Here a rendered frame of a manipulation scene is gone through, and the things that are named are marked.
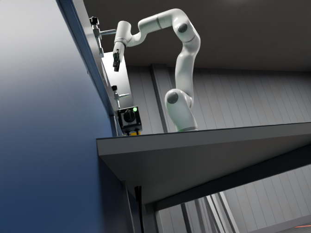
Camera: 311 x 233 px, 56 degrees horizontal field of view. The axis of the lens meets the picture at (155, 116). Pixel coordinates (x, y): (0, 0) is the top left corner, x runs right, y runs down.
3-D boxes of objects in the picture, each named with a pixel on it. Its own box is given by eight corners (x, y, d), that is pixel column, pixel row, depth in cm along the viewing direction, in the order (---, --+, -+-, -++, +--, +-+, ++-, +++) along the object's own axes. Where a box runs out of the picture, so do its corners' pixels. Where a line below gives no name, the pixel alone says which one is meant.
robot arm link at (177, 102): (201, 130, 164) (190, 91, 170) (191, 125, 147) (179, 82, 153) (181, 136, 168) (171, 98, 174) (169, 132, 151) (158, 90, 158)
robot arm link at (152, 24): (167, 27, 190) (127, 39, 202) (157, 10, 177) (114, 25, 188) (168, 38, 187) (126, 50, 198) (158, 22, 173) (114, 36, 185)
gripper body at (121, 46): (115, 48, 191) (112, 63, 187) (113, 39, 182) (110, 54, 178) (127, 49, 191) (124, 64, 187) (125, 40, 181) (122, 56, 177)
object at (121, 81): (109, 154, 338) (98, 86, 368) (141, 148, 341) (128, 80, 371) (98, 137, 272) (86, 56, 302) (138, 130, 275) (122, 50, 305)
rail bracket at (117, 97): (116, 115, 129) (111, 88, 133) (133, 112, 129) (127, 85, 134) (115, 112, 125) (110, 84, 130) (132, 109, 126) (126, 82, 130)
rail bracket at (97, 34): (96, 62, 86) (90, 24, 90) (121, 57, 86) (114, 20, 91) (93, 54, 82) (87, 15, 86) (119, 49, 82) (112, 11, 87)
